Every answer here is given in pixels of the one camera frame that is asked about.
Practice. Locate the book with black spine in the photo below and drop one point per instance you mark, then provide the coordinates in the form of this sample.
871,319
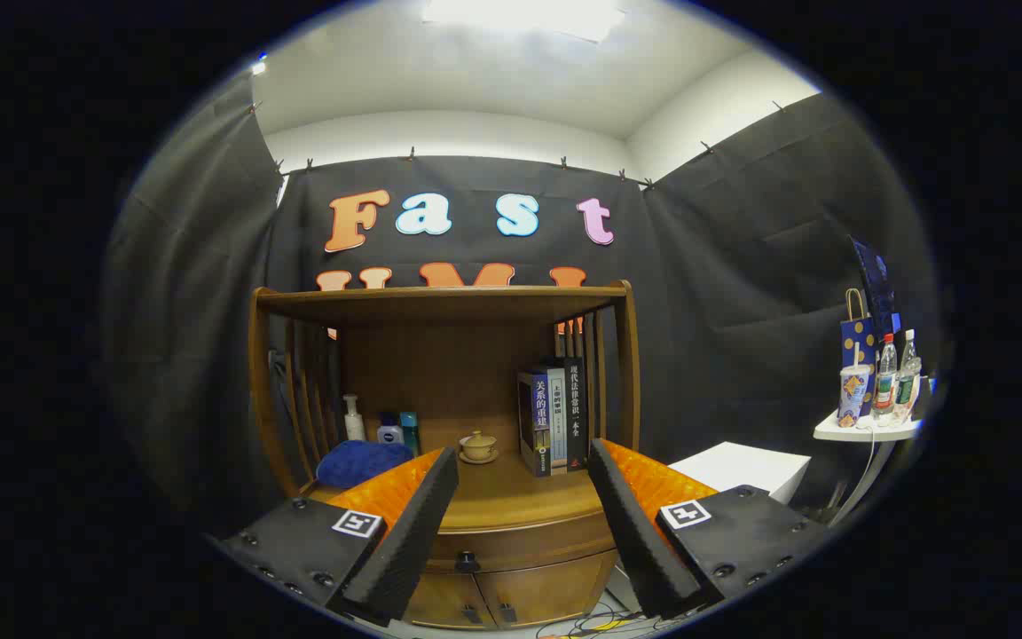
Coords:
575,417

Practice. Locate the white pump bottle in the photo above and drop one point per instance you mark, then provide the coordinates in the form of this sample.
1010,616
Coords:
354,428

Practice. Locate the teal bottle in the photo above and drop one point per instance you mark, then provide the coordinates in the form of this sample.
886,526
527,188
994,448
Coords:
410,430

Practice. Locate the book with blue spine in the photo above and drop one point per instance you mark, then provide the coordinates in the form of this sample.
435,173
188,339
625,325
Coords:
539,426

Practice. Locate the water bottle with green label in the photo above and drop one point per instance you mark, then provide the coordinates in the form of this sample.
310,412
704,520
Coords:
907,382

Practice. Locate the white side shelf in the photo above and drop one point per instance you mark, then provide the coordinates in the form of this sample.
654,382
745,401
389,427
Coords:
857,432

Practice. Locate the beige lidded teacup with saucer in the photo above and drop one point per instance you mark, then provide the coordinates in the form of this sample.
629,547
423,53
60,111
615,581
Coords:
479,446

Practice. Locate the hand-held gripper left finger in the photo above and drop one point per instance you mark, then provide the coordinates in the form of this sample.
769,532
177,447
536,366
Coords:
413,532

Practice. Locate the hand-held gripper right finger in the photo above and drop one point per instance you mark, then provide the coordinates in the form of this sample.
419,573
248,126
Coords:
635,532

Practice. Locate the wooden cabinet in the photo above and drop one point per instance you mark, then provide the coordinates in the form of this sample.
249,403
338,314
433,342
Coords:
440,302

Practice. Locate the white drawer unit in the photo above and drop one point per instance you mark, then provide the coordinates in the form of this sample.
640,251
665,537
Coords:
742,466

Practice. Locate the blue folded towel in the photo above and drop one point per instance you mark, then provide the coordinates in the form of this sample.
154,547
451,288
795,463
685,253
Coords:
360,461

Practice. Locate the book with pale grey spine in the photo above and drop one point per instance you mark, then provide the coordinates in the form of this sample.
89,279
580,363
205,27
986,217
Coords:
558,426

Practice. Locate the printed paper cup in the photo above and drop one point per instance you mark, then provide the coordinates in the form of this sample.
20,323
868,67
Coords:
852,395

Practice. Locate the dark blue paper bag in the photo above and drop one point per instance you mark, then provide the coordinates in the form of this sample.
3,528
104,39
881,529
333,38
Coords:
875,284

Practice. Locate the blue dotted gift bag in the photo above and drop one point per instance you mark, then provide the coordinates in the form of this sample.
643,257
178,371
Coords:
857,342

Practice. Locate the wooden drawer with black knob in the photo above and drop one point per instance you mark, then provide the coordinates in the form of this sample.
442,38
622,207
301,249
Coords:
529,546

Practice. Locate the white bottle with blue cap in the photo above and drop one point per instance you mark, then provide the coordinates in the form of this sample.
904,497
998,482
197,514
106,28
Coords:
389,433

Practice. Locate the water bottle with red label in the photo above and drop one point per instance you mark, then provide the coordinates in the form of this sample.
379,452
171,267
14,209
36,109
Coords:
884,382

